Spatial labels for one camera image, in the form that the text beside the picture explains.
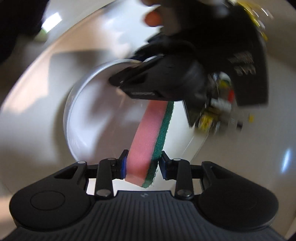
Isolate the person hand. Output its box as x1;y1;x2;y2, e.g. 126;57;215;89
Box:
141;0;180;28

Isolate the pink and green sponge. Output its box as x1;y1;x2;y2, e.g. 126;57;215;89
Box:
125;100;174;188

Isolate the white ceramic bowl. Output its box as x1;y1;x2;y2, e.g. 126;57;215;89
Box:
63;59;204;163

